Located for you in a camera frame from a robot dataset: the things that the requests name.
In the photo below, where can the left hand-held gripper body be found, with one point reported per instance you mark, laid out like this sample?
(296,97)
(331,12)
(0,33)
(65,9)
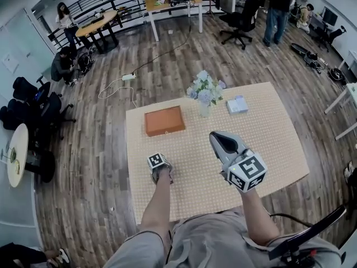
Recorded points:
(156,161)

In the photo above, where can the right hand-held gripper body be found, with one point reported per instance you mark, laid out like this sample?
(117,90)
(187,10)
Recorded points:
(246,170)

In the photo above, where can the white bar of soap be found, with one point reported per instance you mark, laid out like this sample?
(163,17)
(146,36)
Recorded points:
(236,105)

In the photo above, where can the person's right forearm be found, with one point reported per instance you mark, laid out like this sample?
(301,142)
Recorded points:
(256,216)

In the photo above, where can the person's left forearm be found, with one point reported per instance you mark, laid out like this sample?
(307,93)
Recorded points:
(156,205)

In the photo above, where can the black head rig bar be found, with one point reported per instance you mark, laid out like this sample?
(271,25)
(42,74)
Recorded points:
(306,234)

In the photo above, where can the orange flat box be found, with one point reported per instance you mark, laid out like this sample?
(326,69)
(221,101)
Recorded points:
(164,121)

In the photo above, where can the beige dotted tablecloth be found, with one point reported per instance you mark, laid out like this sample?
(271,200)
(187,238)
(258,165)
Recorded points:
(195,183)

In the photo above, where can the clear glass vase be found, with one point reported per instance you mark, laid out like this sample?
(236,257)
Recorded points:
(204,111)

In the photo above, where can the person's grey clothing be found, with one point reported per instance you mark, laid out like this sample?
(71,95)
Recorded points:
(212,244)

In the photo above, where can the pale blue flower bouquet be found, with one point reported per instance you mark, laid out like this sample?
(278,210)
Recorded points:
(206,89)

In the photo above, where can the white power strip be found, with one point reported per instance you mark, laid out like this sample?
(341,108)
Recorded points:
(129,77)

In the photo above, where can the black wheeled floor equipment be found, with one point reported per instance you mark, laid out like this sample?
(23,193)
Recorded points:
(86,61)

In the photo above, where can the black office chair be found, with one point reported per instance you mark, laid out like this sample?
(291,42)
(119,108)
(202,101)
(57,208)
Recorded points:
(245,15)
(333,35)
(42,105)

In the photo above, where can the small round white table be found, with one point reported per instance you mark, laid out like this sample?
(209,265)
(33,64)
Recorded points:
(19,149)

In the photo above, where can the round wooden table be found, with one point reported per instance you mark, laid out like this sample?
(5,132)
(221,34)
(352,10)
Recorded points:
(96,24)

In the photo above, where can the rectangular wooden desk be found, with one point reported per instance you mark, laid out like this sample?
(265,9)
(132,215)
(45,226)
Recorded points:
(156,4)

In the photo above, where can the black metal railing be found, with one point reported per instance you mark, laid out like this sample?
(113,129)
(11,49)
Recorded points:
(117,1)

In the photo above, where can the black computer monitor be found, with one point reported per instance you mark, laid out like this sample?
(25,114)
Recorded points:
(330,17)

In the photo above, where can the white metal frame table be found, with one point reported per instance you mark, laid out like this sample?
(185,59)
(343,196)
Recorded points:
(350,93)

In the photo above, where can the white wall paper sheet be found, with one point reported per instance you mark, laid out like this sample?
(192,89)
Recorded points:
(10,63)

